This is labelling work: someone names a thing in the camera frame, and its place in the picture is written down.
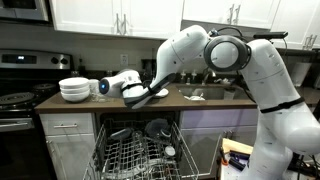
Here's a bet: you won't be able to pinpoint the white robot base table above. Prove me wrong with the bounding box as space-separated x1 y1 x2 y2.
219 138 253 180

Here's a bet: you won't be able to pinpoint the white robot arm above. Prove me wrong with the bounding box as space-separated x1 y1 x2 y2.
99 25 320 180

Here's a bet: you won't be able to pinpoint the open dishwasher door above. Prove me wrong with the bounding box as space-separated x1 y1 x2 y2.
183 133 220 179

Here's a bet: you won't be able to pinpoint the kitchen sink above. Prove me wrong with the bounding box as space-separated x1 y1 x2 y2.
178 85 248 101

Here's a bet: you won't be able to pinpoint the clear glass jar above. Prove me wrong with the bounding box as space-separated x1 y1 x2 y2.
90 87 111 103

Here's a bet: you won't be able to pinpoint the white mug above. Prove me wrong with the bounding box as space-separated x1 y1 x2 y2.
88 79 99 94

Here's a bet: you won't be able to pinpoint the white upper cabinets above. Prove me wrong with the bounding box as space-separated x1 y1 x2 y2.
49 0 319 40

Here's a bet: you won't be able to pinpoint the stack of white bowls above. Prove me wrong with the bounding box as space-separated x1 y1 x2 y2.
59 77 90 102

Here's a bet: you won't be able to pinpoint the white lower cabinet drawers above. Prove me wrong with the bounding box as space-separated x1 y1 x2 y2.
40 113 95 180

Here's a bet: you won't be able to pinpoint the stainless steel stove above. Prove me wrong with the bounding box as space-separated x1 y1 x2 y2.
0 49 73 180

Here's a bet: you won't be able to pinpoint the microwave oven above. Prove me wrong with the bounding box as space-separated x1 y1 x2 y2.
0 0 49 22

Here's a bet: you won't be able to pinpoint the wire dishwasher rack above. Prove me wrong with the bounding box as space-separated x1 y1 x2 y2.
82 123 199 180

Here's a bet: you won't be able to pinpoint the black camera on stand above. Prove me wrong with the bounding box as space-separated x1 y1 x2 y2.
253 31 289 41

